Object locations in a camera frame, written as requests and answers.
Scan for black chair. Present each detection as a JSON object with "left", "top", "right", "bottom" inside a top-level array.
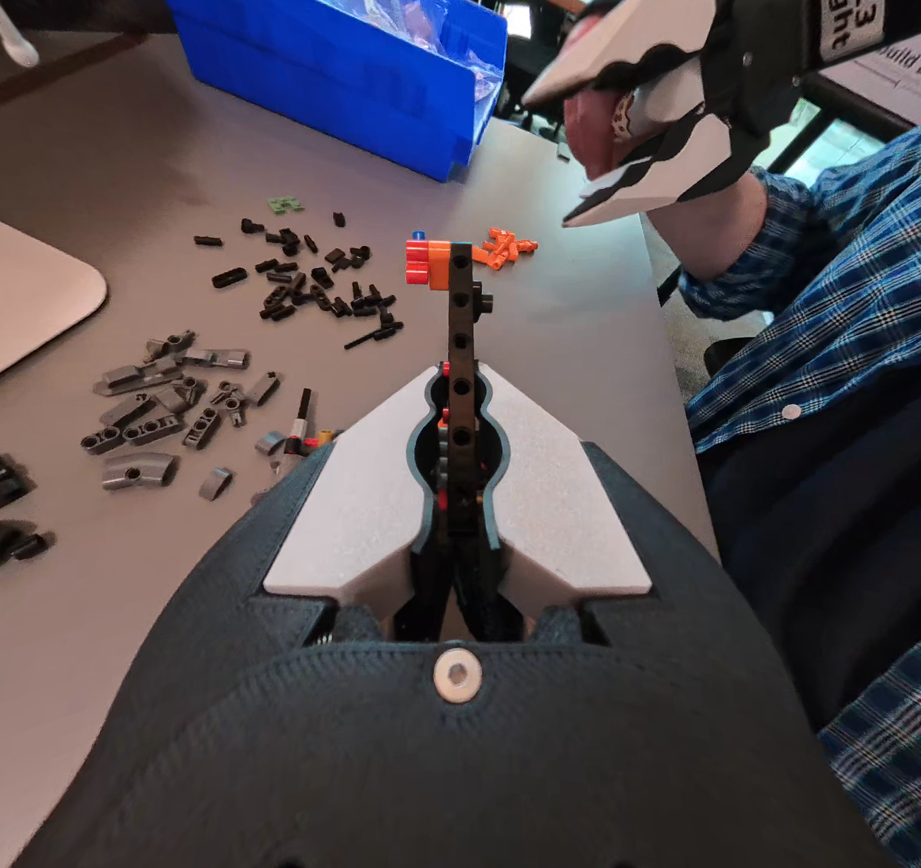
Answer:
[{"left": 701, "top": 334, "right": 758, "bottom": 378}]

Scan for person's right forearm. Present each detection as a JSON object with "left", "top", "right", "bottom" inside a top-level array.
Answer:
[{"left": 642, "top": 127, "right": 921, "bottom": 326}]

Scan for person in plaid shirt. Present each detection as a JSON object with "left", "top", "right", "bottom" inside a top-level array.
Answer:
[{"left": 680, "top": 127, "right": 921, "bottom": 868}]

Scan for black lego beam assembly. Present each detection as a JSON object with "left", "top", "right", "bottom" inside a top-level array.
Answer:
[{"left": 404, "top": 229, "right": 497, "bottom": 560}]

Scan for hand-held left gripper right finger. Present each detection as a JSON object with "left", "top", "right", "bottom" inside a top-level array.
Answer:
[{"left": 471, "top": 363, "right": 655, "bottom": 640}]

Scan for silver monitor base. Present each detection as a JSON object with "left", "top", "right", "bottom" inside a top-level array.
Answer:
[{"left": 0, "top": 221, "right": 109, "bottom": 374}]

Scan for black white cylindrical lego piece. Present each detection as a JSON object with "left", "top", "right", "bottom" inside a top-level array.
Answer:
[{"left": 277, "top": 387, "right": 315, "bottom": 477}]

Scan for pile of orange lego pins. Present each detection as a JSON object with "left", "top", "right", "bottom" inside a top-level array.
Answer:
[{"left": 471, "top": 228, "right": 541, "bottom": 270}]

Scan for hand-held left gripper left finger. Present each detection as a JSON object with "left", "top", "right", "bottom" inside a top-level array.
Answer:
[{"left": 261, "top": 363, "right": 450, "bottom": 642}]

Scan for blue plastic bin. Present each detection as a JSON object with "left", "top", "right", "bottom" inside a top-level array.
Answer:
[{"left": 147, "top": 0, "right": 508, "bottom": 183}]

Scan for person's right hand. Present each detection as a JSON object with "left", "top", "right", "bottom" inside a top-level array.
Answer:
[{"left": 563, "top": 86, "right": 654, "bottom": 184}]

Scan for white rounded object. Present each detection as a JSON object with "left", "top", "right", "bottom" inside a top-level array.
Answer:
[{"left": 0, "top": 5, "right": 40, "bottom": 67}]

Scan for dark blue trousers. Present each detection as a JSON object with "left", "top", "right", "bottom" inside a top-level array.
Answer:
[{"left": 698, "top": 379, "right": 921, "bottom": 732}]

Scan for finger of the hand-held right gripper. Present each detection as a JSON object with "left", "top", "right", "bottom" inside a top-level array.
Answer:
[
  {"left": 561, "top": 64, "right": 736, "bottom": 230},
  {"left": 520, "top": 0, "right": 722, "bottom": 111}
]

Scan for white printed sign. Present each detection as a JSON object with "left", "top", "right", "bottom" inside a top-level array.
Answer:
[{"left": 819, "top": 32, "right": 921, "bottom": 128}]

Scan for pile of black lego pins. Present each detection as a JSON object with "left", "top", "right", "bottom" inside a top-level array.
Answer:
[{"left": 193, "top": 212, "right": 405, "bottom": 351}]

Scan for pile of dark grey lego pieces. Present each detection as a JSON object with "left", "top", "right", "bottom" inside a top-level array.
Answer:
[{"left": 79, "top": 328, "right": 283, "bottom": 502}]

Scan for small black lego piece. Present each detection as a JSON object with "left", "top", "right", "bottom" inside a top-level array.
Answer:
[
  {"left": 0, "top": 453, "right": 37, "bottom": 511},
  {"left": 0, "top": 520, "right": 57, "bottom": 568}
]

